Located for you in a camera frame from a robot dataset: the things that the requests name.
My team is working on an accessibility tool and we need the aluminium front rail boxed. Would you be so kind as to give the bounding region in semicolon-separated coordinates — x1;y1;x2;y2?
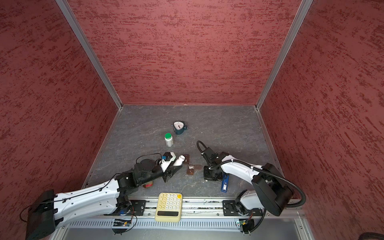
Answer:
61;197;305;219

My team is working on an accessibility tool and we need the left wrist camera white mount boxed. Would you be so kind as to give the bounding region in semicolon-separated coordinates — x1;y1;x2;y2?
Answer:
159;152;176;172

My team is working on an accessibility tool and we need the teal kitchen scale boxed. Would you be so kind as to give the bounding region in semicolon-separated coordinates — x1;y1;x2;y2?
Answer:
173;121;188;135

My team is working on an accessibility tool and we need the white slotted cable duct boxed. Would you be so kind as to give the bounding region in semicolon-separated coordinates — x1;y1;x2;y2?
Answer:
68;219;240;231

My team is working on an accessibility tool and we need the green cap white pill bottle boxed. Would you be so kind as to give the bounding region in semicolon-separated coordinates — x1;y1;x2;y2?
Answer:
165;133;174;147

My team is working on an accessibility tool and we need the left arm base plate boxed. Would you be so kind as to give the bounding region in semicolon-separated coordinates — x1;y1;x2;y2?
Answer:
105;200;147;217

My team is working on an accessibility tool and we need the plaid glasses case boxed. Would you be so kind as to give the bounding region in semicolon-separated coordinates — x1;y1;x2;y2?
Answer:
143;181;154;189

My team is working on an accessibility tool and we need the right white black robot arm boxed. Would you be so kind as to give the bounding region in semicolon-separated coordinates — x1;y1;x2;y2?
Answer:
199;148;294;216

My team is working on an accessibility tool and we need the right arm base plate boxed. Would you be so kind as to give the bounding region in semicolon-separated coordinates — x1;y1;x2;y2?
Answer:
222;200;263;217

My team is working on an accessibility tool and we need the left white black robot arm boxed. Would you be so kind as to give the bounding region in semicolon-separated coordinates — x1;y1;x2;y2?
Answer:
26;159;183;240

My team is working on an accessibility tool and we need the yellow calculator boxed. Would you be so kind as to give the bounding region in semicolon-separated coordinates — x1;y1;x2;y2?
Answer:
155;193;183;223

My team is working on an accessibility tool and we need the black corrugated cable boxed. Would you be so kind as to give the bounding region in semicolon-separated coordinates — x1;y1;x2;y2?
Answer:
196;140;307;235

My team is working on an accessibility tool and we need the small white pill bottle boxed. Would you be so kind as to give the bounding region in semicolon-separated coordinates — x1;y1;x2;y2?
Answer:
173;155;186;167

